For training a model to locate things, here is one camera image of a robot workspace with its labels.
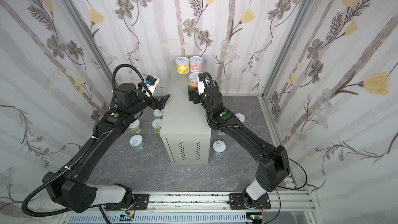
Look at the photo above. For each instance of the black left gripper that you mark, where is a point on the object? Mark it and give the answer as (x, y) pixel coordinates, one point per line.
(154, 102)

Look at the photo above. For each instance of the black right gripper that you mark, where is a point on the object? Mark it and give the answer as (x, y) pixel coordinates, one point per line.
(196, 95)

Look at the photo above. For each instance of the brown label can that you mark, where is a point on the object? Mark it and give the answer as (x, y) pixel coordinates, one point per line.
(193, 80)

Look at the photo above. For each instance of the pink label can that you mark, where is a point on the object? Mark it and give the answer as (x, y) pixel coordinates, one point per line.
(196, 64)

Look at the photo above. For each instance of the yellow label can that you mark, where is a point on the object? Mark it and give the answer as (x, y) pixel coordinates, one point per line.
(182, 65)

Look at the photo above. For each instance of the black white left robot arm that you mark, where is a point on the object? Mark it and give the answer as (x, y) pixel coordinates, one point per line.
(68, 187)

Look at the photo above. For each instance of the orange label can far left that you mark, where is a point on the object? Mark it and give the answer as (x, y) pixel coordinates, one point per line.
(158, 114)

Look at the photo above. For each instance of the green label can middle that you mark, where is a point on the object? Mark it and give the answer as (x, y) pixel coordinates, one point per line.
(156, 124)

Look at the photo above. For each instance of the green label can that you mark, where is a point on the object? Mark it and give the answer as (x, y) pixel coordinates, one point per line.
(135, 127)
(156, 124)

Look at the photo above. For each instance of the green label can leftmost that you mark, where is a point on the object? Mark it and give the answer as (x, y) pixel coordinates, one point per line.
(135, 127)

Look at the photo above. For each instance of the white can beside cabinet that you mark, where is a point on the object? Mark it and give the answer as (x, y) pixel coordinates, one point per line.
(220, 133)

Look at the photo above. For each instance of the grey metal cabinet box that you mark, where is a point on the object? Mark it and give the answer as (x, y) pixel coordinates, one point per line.
(184, 131)

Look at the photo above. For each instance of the light blue can left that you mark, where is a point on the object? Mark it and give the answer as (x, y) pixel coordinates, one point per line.
(137, 142)

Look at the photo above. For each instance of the light blue can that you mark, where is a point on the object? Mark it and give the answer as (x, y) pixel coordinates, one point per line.
(137, 142)
(219, 148)

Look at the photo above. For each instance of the light blue can right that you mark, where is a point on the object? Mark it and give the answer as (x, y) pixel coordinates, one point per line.
(219, 148)

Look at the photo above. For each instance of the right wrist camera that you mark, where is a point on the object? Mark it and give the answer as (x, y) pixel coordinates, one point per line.
(201, 87)

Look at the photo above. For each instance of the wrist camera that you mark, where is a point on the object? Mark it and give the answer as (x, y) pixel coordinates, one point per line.
(201, 87)
(151, 83)

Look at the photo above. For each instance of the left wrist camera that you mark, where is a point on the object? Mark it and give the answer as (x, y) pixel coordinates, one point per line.
(151, 83)

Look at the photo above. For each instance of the white slotted cable duct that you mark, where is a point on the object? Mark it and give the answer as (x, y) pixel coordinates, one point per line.
(161, 218)

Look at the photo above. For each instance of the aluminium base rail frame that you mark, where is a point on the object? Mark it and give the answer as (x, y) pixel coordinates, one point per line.
(279, 207)

